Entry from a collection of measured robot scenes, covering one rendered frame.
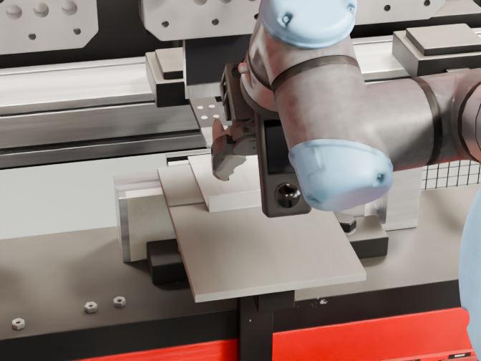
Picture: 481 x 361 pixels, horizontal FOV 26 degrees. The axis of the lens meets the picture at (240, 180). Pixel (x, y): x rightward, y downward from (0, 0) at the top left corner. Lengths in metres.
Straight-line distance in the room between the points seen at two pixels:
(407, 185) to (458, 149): 0.49
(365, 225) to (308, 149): 0.53
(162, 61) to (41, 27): 0.35
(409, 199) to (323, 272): 0.31
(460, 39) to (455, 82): 0.69
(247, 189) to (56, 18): 0.29
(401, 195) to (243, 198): 0.27
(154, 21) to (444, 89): 0.40
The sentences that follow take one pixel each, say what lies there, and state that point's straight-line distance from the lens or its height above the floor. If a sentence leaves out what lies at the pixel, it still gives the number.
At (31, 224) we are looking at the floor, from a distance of 3.05.
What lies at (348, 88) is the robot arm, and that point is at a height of 1.27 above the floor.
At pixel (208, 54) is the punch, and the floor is 1.14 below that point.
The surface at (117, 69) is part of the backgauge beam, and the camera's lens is 1.56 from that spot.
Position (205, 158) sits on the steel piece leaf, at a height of 1.00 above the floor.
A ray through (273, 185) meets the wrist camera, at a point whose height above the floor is 1.12.
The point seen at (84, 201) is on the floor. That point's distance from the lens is 3.14.
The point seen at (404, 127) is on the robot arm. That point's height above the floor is 1.24.
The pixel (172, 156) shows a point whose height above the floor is 1.00.
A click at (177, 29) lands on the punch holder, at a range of 1.16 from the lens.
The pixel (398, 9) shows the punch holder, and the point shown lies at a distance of 1.22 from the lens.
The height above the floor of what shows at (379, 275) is 0.87.
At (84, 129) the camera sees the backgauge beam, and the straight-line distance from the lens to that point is 1.50.
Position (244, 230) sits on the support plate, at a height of 1.00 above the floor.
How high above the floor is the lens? 1.63
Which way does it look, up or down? 30 degrees down
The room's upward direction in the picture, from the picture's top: straight up
